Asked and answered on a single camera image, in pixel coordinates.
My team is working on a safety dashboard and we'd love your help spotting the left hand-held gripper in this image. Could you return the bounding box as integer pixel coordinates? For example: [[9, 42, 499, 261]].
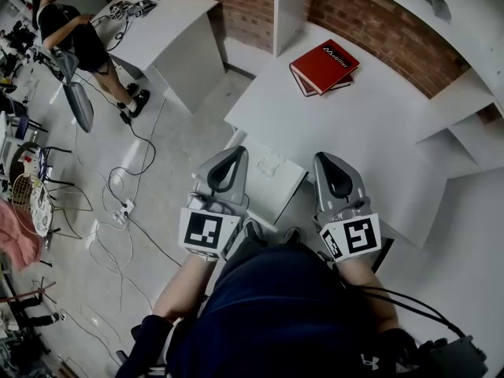
[[179, 146, 250, 262]]

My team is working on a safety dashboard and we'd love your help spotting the clear plastic bag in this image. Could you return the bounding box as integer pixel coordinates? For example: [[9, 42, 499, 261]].
[[257, 151, 287, 179]]

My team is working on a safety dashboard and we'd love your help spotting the wire chair with patterned cushion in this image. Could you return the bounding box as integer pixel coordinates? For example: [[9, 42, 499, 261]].
[[10, 172, 95, 240]]

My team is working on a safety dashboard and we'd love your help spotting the grey office chair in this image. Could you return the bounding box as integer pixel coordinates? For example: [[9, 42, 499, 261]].
[[50, 48, 96, 135]]

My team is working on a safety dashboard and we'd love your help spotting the white shelf unit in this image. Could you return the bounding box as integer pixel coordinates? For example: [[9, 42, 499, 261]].
[[273, 0, 504, 180]]

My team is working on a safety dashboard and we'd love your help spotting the black recorder box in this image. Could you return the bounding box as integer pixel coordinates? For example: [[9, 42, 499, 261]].
[[428, 334, 490, 378]]

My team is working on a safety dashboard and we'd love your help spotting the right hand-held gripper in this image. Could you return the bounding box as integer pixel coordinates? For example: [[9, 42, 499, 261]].
[[313, 151, 382, 263]]

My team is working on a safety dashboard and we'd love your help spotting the dark red book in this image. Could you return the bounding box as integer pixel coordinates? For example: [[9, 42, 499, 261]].
[[291, 71, 354, 98]]

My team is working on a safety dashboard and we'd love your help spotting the pink cloth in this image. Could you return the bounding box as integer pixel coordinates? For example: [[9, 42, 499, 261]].
[[0, 198, 45, 272]]

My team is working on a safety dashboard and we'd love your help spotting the black floor cable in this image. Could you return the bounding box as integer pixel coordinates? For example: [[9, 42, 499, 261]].
[[73, 71, 158, 209]]

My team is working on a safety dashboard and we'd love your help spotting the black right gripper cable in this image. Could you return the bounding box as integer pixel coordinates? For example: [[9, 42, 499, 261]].
[[341, 283, 468, 339]]

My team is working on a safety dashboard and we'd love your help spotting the white wristband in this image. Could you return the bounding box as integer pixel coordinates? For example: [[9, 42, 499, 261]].
[[187, 246, 221, 263]]

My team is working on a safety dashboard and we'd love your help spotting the person's right forearm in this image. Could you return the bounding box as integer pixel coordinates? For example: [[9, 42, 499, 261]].
[[337, 258, 401, 335]]

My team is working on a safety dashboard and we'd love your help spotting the white floor cable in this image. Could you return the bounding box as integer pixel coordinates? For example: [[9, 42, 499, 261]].
[[87, 209, 155, 313]]

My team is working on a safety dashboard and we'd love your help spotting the white curved desk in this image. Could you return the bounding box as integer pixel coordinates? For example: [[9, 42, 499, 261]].
[[90, 0, 226, 115]]

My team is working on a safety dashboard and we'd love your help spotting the person's left forearm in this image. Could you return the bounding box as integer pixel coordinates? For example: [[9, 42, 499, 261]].
[[151, 256, 222, 323]]

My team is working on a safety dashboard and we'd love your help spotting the spare grey gripper set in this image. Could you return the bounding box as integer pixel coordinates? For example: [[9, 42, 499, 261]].
[[109, 0, 158, 20]]

